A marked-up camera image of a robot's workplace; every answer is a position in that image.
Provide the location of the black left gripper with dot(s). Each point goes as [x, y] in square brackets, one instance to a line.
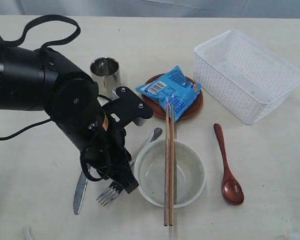
[105, 147]

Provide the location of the silver metal utensil handle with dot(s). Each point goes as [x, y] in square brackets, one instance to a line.
[114, 189]

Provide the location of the pale green ceramic bowl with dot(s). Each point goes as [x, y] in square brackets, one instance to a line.
[149, 171]

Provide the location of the dark metal knife handle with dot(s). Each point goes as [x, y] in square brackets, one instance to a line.
[79, 193]

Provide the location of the wooden chopstick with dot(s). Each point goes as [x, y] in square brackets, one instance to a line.
[171, 165]
[166, 165]

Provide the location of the blue snack packet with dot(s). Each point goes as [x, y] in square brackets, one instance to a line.
[173, 88]

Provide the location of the stainless steel cup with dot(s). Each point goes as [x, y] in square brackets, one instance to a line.
[105, 71]

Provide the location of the brown wooden spoon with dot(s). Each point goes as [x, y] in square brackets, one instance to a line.
[230, 188]

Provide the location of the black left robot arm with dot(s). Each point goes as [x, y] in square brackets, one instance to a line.
[45, 80]

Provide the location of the white perforated plastic basket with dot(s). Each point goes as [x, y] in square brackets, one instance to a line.
[242, 75]

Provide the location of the white backdrop curtain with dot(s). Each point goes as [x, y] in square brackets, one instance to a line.
[280, 9]

